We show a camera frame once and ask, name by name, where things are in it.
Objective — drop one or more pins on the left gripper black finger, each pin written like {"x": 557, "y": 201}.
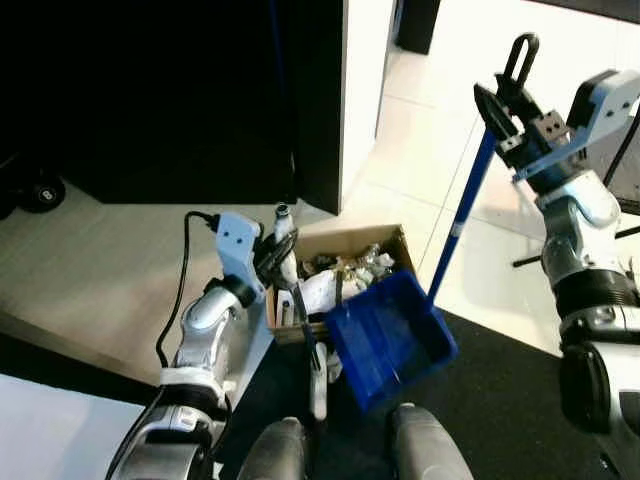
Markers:
{"x": 284, "y": 276}
{"x": 282, "y": 243}

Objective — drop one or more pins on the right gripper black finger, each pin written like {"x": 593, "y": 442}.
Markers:
{"x": 518, "y": 98}
{"x": 490, "y": 108}

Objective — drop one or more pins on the blue broom stick black loop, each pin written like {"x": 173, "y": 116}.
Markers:
{"x": 468, "y": 205}

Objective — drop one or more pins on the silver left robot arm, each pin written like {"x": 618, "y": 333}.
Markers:
{"x": 205, "y": 322}

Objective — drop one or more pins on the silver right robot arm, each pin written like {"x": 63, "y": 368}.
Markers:
{"x": 580, "y": 230}

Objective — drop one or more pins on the dark ribbed floor mat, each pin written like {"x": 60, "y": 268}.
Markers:
{"x": 590, "y": 8}

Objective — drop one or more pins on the black floor mat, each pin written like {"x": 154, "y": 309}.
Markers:
{"x": 500, "y": 400}

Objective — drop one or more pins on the white plastic bag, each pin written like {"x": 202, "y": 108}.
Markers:
{"x": 322, "y": 292}

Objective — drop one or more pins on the brown cardboard box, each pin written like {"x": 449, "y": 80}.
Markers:
{"x": 340, "y": 240}

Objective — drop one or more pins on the clear plastic bottle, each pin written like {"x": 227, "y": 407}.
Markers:
{"x": 368, "y": 262}

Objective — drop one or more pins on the grey left robot leg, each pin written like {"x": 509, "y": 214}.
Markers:
{"x": 272, "y": 452}

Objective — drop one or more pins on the grey robot leg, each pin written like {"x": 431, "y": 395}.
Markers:
{"x": 272, "y": 452}
{"x": 430, "y": 448}

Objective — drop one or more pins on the black cabinet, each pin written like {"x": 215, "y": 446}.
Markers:
{"x": 150, "y": 90}

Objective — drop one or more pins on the grey right robot leg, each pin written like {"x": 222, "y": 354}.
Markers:
{"x": 430, "y": 448}

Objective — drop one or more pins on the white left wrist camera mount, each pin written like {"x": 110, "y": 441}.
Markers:
{"x": 238, "y": 245}

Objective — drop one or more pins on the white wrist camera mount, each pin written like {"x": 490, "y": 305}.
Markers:
{"x": 600, "y": 105}
{"x": 238, "y": 245}

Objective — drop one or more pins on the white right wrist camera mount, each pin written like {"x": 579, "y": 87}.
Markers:
{"x": 600, "y": 105}

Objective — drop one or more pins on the black furniture post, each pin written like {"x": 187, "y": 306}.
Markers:
{"x": 418, "y": 25}

